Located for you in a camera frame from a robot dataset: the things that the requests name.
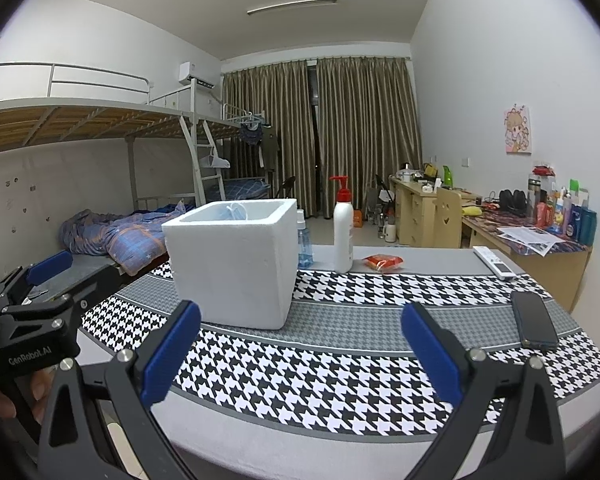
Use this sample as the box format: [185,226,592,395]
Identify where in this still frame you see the cartoon wall poster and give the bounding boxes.
[503,104,535,155]

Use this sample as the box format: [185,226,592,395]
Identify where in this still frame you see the small clear spray bottle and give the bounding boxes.
[296,209,315,270]

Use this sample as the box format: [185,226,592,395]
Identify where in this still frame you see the white bunk bed ladder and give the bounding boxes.
[179,114,227,209]

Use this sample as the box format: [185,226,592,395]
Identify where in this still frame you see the white clothes hanger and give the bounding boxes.
[199,147,231,170]

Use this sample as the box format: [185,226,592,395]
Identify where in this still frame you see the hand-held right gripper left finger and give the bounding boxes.
[37,300,202,480]

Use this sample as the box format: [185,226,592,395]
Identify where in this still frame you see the black folding chair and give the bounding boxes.
[272,175,297,207]

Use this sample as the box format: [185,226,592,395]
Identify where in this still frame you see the wooden chair with smiley cutout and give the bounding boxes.
[435,187,464,249]

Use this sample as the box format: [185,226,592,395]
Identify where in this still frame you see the white remote control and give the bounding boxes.
[472,245,517,281]

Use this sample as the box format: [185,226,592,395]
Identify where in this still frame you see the white air conditioner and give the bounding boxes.
[178,61,216,90]

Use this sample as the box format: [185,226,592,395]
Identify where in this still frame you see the blue face mask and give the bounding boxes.
[220,202,251,221]

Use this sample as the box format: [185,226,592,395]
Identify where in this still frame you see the white pump bottle red cap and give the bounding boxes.
[329,175,355,275]

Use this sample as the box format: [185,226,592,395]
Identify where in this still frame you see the row of toiletry bottles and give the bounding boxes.
[527,162,599,247]

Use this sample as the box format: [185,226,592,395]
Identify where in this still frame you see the blue plaid quilt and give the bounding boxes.
[60,200,197,277]

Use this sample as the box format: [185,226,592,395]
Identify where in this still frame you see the wooden desk with drawers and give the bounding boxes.
[388,175,441,249]

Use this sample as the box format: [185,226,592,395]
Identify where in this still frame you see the houndstooth grey tablecloth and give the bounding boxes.
[77,245,600,480]

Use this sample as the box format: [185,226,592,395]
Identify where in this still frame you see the black smartphone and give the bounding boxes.
[510,290,560,352]

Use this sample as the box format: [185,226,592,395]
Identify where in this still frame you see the hanging dark clothes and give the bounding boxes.
[237,124,281,172]

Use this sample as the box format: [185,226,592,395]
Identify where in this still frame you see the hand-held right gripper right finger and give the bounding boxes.
[400,302,569,480]

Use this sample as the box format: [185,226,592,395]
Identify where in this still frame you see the brown curtain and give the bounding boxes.
[222,59,319,222]
[316,56,424,222]

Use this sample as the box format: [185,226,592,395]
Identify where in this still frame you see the ceiling tube light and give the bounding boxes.
[246,0,339,16]

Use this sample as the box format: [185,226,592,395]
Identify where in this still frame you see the person's left hand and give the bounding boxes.
[0,367,56,429]

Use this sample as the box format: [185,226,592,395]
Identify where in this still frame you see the white foam box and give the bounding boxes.
[161,198,300,331]

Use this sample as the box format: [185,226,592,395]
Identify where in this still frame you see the printed paper sheets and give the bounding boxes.
[497,224,572,257]

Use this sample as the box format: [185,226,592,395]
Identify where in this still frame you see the wooden desk with patterned cover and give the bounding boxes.
[460,204,594,314]

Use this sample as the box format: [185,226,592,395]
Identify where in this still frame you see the red snack packet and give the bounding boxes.
[362,253,405,274]

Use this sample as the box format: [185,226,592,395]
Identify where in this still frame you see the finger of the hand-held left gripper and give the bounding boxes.
[0,262,124,332]
[0,250,76,307]

